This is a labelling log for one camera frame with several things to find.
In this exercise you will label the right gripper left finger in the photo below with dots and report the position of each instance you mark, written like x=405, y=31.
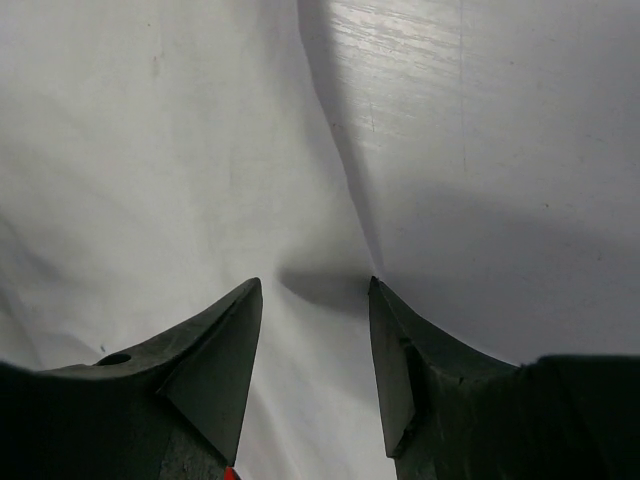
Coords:
x=171, y=407

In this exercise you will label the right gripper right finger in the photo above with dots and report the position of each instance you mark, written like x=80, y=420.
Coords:
x=449, y=411

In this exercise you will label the white printed t-shirt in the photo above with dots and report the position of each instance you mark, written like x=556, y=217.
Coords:
x=154, y=155

